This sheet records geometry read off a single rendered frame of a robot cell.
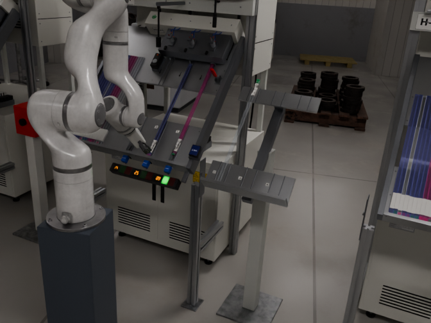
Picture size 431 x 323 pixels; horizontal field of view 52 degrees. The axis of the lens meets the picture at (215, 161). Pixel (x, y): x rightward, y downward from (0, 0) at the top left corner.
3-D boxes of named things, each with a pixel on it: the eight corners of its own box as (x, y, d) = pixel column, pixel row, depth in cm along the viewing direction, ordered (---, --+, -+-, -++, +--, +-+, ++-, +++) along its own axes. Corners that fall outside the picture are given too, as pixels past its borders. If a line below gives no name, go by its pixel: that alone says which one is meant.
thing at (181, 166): (190, 173, 190) (185, 166, 184) (70, 144, 215) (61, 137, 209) (191, 171, 191) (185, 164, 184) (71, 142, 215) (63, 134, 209)
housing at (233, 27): (240, 52, 214) (234, 32, 202) (154, 41, 233) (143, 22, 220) (245, 39, 217) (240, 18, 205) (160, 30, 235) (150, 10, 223)
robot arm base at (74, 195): (90, 236, 136) (86, 182, 129) (34, 227, 139) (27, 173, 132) (115, 207, 154) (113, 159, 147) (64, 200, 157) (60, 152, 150)
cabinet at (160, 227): (213, 271, 238) (220, 165, 215) (108, 236, 264) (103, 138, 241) (255, 219, 293) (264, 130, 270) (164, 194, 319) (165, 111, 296)
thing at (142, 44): (220, 100, 203) (217, 93, 199) (104, 81, 228) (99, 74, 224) (243, 44, 215) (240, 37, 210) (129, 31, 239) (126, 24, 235)
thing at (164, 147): (189, 168, 188) (186, 165, 186) (68, 140, 213) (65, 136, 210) (204, 131, 195) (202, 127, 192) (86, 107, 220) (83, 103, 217)
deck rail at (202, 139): (194, 174, 189) (189, 168, 184) (190, 173, 190) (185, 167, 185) (247, 45, 214) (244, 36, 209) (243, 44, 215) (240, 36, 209)
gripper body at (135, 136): (112, 122, 175) (125, 134, 185) (123, 139, 170) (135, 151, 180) (127, 111, 175) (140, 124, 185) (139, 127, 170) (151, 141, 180)
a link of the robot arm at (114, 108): (138, 115, 170) (118, 111, 174) (122, 96, 159) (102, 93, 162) (129, 133, 168) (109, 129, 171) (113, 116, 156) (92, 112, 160)
